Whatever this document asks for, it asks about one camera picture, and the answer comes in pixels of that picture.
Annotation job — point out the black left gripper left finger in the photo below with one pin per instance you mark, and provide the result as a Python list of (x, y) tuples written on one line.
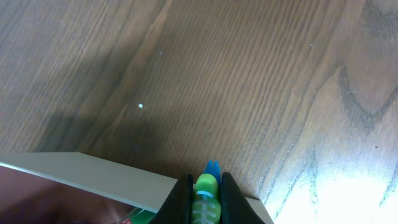
[(177, 207)]

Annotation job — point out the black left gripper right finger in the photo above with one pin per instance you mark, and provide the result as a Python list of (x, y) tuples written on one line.
[(235, 209)]

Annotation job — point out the green white toothbrush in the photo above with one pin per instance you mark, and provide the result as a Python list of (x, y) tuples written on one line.
[(206, 208)]

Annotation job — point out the green Dettol soap pack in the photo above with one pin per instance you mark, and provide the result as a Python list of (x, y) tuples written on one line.
[(137, 216)]

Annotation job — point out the white cardboard box pink inside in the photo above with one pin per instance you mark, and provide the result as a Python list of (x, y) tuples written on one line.
[(71, 187)]

